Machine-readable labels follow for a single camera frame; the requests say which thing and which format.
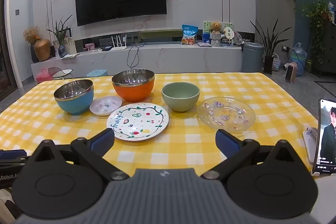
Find woven basket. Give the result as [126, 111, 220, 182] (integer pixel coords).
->
[272, 53, 281, 71]

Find yellow checked tablecloth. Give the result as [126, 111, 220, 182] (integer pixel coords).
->
[0, 72, 336, 182]

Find clear glass plate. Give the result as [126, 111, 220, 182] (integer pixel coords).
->
[197, 97, 256, 133]

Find white phone stand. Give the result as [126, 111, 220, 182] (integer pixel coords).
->
[302, 127, 319, 165]

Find blue snack bag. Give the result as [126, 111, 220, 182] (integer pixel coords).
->
[181, 25, 198, 45]

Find small white patterned plate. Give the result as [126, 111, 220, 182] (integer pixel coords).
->
[89, 95, 123, 116]

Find dried flowers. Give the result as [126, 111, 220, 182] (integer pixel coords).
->
[23, 27, 41, 45]

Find leafy plant on cabinet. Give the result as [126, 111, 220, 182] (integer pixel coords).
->
[302, 1, 332, 62]

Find white rolling stool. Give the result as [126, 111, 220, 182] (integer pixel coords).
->
[49, 67, 72, 80]

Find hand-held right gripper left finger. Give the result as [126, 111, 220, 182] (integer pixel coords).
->
[26, 128, 130, 182]

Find pink basket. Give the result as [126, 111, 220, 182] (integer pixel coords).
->
[35, 68, 54, 83]

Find orange steel bowl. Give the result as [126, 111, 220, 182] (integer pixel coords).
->
[112, 69, 155, 103]

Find white router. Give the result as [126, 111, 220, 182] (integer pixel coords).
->
[110, 34, 128, 51]

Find gold vase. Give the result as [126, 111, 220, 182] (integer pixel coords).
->
[34, 38, 51, 62]

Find smartphone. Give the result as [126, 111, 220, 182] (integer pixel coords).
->
[313, 98, 336, 174]

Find black cable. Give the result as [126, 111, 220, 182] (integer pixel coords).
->
[127, 43, 145, 69]

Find tall potted plant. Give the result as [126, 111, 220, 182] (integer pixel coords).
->
[251, 19, 288, 75]

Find dark cabinet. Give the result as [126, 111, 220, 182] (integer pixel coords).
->
[312, 19, 336, 77]

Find light blue plastic stool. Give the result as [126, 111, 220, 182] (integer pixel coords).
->
[86, 70, 109, 77]

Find plant in blue vase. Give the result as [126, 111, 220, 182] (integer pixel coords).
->
[47, 15, 72, 58]

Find marble television console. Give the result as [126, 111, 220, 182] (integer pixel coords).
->
[30, 43, 243, 80]

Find blue steel bowl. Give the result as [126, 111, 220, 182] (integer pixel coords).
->
[53, 79, 94, 115]

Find white fruit print plate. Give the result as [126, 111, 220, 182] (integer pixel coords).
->
[106, 102, 169, 141]

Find green ceramic bowl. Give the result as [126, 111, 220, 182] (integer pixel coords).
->
[161, 82, 200, 112]

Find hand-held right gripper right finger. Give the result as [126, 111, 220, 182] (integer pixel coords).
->
[201, 129, 307, 181]

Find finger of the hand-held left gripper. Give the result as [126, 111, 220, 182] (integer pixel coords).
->
[0, 150, 28, 165]

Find grey trash bin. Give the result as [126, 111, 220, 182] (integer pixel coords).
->
[241, 42, 265, 73]

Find small beige heater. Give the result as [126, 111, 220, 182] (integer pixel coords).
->
[285, 63, 298, 83]

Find brown teddy bear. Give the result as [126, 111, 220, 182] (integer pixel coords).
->
[209, 22, 223, 33]

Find round white hand fan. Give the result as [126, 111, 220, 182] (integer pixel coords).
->
[224, 27, 235, 43]

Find blue water bottle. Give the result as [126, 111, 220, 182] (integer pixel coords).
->
[289, 42, 307, 76]

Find green picture board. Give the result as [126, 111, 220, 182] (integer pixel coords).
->
[203, 21, 234, 42]

